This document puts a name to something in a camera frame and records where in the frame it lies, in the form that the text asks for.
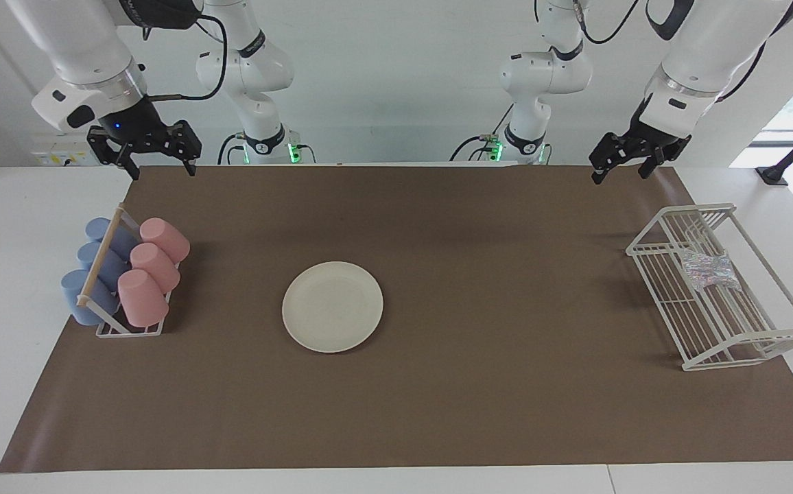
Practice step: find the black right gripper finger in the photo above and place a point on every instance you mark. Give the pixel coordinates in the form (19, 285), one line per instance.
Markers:
(105, 143)
(187, 144)

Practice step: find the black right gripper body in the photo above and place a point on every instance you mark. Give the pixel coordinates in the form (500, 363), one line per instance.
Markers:
(136, 130)

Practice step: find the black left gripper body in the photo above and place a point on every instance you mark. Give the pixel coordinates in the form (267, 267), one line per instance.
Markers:
(657, 134)

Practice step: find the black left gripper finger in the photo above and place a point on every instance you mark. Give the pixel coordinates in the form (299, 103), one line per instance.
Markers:
(654, 156)
(609, 151)

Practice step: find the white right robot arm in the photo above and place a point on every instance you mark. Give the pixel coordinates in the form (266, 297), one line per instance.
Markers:
(81, 41)

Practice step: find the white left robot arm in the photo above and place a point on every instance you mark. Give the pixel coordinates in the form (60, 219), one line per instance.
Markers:
(698, 55)

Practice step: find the cream round plate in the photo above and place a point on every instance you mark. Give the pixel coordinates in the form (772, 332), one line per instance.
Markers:
(333, 307)

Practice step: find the blue plastic cup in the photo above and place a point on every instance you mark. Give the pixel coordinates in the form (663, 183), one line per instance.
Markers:
(91, 257)
(98, 228)
(79, 296)

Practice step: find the pink plastic cup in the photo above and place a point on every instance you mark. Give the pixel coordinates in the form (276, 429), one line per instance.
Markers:
(165, 238)
(141, 298)
(155, 266)

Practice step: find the brown table mat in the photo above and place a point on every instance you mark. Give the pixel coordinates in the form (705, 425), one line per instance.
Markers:
(438, 412)

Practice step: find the white wall socket box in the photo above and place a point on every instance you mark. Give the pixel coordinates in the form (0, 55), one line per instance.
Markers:
(60, 158)

